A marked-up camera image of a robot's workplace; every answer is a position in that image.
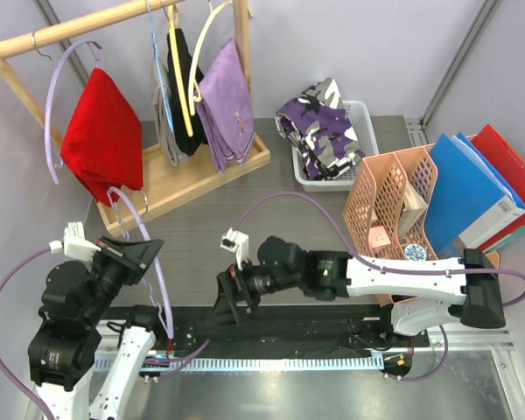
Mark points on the teal folder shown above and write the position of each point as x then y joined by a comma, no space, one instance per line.
508,239

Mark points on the red folder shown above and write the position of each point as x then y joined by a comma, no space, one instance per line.
511,167

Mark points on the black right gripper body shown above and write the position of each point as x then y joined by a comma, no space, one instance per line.
233,280

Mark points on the lilac plastic hanger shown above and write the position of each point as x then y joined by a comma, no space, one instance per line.
146,251

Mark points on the aluminium rail frame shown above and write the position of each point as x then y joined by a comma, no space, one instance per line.
460,375

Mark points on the red trousers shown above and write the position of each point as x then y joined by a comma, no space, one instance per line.
103,142

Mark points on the wooden clothes rack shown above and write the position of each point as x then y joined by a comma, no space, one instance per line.
165,186

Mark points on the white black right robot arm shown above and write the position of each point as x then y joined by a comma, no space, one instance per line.
322,275

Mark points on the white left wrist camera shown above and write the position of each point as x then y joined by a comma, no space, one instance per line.
74,243

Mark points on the white slotted cable duct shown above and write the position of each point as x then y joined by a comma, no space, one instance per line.
373,362

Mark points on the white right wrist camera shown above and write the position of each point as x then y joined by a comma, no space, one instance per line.
237,243

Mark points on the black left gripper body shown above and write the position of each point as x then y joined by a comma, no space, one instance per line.
117,263

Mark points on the blue folder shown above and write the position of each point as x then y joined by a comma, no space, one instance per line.
471,201

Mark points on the purple camouflage trousers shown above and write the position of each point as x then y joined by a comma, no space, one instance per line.
316,124

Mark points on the cream white hanger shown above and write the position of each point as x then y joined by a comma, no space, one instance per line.
193,91

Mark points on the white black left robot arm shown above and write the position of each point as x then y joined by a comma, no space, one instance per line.
77,295

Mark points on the pink desk organizer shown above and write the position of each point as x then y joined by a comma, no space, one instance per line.
392,190

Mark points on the light blue hanger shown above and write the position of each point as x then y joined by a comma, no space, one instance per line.
157,61

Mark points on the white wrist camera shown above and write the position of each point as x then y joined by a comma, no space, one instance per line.
74,243
237,243

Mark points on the white plastic basket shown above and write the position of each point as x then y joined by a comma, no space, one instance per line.
357,113

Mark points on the yellow hanger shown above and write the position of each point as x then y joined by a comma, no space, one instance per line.
180,59

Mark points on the pink power socket cube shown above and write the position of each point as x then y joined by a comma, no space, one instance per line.
378,239

